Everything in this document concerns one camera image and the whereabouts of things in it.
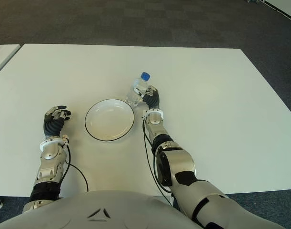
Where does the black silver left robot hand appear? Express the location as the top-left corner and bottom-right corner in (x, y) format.
(43, 105), (72, 138)

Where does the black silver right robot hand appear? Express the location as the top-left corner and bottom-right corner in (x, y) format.
(133, 85), (160, 112)

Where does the clear water bottle blue cap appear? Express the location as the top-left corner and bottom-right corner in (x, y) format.
(125, 72), (151, 107)

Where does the white plate with black rim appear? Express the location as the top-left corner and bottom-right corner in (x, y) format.
(84, 98), (136, 141)

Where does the small white table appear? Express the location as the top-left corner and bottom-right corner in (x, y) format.
(0, 44), (21, 78)

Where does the grey robot torso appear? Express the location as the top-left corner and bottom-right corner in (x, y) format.
(0, 189), (202, 229)

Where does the white board panel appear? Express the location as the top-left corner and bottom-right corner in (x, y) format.
(264, 0), (291, 24)

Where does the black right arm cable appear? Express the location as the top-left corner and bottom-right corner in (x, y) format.
(142, 116), (173, 206)

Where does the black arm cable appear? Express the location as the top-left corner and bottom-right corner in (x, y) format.
(63, 140), (90, 193)
(142, 116), (173, 206)

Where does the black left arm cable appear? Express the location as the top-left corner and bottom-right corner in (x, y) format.
(63, 140), (90, 193)

